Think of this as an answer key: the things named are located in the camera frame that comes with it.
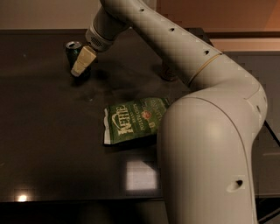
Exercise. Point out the green Kettle chips bag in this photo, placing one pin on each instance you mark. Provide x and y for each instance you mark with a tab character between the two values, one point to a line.
133	119

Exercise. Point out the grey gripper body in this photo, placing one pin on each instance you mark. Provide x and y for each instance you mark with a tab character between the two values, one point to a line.
97	41

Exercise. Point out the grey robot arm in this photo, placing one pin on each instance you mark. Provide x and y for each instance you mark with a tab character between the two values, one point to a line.
205	139

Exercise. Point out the brown soda can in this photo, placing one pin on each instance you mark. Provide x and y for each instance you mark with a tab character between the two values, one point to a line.
167	74

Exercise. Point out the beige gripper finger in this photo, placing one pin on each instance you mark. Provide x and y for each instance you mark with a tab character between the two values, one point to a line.
85	58

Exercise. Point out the green soda can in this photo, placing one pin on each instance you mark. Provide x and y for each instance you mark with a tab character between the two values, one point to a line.
72	50

